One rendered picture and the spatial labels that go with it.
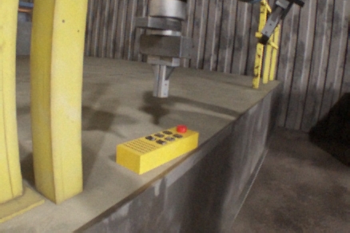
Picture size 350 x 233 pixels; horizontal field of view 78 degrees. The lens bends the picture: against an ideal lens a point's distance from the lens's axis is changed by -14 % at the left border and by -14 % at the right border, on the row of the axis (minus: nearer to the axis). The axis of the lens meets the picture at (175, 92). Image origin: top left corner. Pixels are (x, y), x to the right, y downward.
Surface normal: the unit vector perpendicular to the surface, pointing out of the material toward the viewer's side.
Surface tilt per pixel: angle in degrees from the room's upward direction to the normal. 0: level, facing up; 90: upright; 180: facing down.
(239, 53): 90
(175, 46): 90
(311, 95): 90
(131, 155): 90
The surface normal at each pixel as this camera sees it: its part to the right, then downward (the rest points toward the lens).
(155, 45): -0.58, 0.08
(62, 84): 0.88, 0.16
